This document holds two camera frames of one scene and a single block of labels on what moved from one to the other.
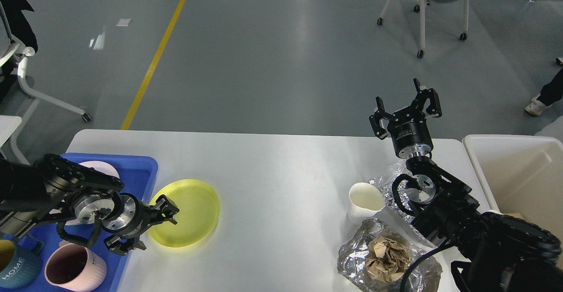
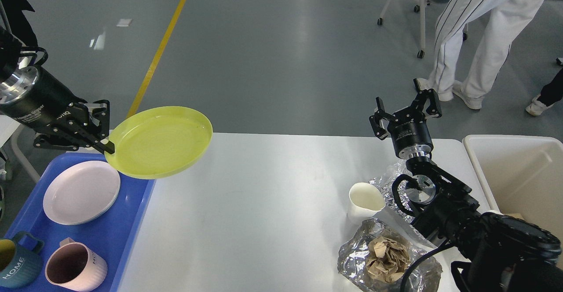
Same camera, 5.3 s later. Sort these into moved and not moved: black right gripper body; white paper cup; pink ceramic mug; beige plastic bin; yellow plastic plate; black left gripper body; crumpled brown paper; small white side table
Moved: yellow plastic plate; black left gripper body
Not moved: crumpled brown paper; pink ceramic mug; small white side table; white paper cup; black right gripper body; beige plastic bin
